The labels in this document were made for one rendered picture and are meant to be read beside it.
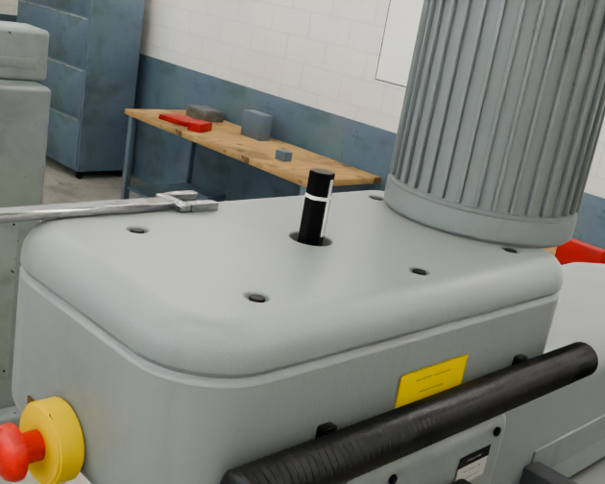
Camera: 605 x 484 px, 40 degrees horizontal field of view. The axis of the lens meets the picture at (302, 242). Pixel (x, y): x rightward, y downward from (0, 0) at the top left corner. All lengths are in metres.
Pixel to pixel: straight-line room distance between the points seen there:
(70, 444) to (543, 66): 0.51
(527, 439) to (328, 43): 5.69
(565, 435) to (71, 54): 7.40
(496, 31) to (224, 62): 6.66
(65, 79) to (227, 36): 1.71
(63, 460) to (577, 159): 0.53
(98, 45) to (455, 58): 7.24
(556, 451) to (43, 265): 0.64
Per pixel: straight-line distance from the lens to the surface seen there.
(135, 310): 0.54
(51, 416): 0.60
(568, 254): 4.68
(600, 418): 1.11
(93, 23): 7.91
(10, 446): 0.60
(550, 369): 0.79
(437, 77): 0.81
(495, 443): 0.86
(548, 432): 0.99
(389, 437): 0.61
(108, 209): 0.69
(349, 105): 6.33
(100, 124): 8.12
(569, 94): 0.81
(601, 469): 1.19
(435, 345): 0.67
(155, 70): 8.20
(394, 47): 6.07
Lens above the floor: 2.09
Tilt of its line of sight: 17 degrees down
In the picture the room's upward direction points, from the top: 10 degrees clockwise
